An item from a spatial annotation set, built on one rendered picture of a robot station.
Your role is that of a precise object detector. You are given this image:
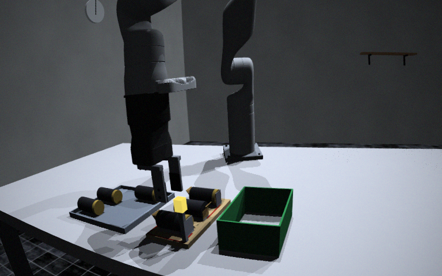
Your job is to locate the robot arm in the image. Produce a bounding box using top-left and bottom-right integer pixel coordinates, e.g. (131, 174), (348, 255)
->
(116, 0), (257, 155)

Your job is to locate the black battery with gold end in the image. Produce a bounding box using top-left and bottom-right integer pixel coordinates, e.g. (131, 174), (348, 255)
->
(185, 199), (208, 218)
(134, 185), (156, 202)
(97, 187), (123, 204)
(77, 197), (104, 215)
(189, 187), (219, 205)
(155, 210), (191, 232)

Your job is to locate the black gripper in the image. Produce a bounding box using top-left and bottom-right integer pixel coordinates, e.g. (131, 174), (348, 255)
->
(124, 62), (196, 203)

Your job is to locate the green open-top box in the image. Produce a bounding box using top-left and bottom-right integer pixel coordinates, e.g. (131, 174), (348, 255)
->
(216, 186), (294, 258)

